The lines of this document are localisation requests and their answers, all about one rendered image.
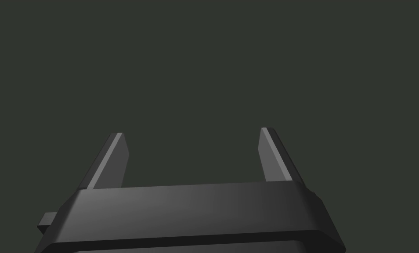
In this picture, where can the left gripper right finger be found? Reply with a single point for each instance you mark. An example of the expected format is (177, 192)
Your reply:
(276, 161)

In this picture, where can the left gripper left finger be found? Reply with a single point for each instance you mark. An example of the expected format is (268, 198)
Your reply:
(110, 167)

